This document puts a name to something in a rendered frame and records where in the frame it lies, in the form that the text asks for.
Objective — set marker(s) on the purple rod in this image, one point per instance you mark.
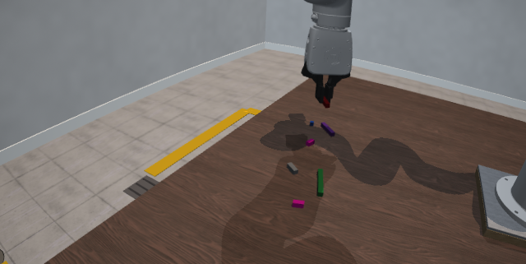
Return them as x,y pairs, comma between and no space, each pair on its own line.
328,129

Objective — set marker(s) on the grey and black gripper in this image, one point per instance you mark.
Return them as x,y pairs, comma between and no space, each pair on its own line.
329,52

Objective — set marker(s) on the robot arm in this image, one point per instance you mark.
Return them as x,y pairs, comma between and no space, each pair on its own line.
336,14

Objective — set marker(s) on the grey rod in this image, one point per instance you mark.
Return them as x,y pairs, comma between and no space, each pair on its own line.
292,168

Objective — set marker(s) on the red rod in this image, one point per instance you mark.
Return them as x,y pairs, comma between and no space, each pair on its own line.
326,103

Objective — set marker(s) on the green rod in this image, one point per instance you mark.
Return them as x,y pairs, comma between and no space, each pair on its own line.
320,189

